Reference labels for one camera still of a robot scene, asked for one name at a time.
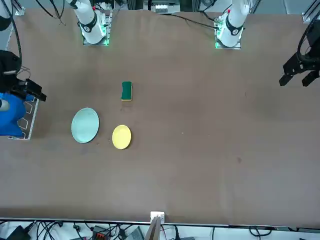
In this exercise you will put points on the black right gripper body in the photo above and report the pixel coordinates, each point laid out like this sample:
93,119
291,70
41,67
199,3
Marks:
8,70

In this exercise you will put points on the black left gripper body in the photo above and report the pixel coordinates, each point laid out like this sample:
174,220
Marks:
314,40

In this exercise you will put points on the green and yellow sponge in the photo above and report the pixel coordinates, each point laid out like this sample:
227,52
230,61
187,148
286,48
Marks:
126,90

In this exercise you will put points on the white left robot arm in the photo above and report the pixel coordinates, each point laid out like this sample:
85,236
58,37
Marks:
233,22

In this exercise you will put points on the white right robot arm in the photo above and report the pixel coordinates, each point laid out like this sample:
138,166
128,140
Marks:
90,22

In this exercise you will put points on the pale green plate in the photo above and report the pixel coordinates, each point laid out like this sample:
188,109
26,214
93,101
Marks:
85,125

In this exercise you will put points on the small yellow dish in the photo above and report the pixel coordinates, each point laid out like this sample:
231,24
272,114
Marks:
121,137

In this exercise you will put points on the white metal rack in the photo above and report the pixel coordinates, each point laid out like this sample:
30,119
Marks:
33,120

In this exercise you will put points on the blue cloth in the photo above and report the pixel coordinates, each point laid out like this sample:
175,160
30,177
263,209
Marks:
10,122

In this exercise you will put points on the white power strip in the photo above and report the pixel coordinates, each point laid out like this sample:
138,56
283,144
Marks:
161,8

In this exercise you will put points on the orange and black device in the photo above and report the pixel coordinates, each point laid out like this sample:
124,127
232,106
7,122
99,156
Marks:
101,233

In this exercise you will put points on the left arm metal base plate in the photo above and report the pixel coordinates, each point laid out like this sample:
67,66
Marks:
217,46

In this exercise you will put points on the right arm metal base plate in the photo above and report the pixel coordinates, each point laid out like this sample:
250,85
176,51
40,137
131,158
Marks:
108,37

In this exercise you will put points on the aluminium profile post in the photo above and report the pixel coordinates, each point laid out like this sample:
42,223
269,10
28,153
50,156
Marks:
157,225

